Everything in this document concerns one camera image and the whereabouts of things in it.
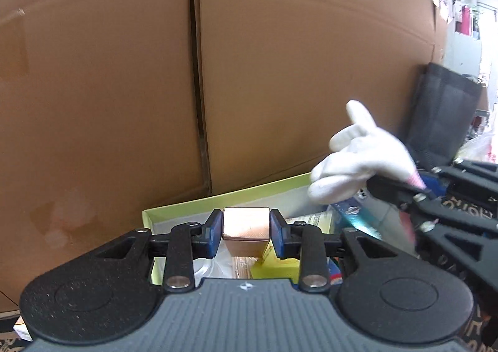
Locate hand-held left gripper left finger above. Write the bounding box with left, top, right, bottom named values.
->
left=93, top=209, right=224, bottom=293

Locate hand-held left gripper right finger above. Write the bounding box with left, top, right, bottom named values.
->
left=270, top=209, right=405, bottom=293

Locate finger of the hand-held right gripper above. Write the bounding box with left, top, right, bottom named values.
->
left=432, top=158, right=498, bottom=191
left=368, top=175, right=498, bottom=290

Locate copper coloured box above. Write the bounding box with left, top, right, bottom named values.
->
left=221, top=207, right=273, bottom=259

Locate white glove with pink cuff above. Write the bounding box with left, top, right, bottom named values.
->
left=307, top=99, right=429, bottom=247

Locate light green shoebox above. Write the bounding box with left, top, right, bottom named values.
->
left=142, top=171, right=386, bottom=286

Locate clear plastic cup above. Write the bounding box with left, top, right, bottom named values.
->
left=192, top=255, right=231, bottom=283

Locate clear plastic bag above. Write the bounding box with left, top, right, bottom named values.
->
left=231, top=256, right=258, bottom=279

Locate blue face mask box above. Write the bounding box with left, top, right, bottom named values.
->
left=331, top=196, right=384, bottom=240

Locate black fabric bag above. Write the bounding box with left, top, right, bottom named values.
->
left=402, top=62, right=483, bottom=174

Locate large plain cardboard sheet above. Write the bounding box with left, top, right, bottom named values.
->
left=190, top=0, right=448, bottom=197

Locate large cardboard sheet with label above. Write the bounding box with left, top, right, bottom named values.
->
left=0, top=0, right=213, bottom=314

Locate letter patterned black rug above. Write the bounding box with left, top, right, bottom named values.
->
left=0, top=189, right=498, bottom=352

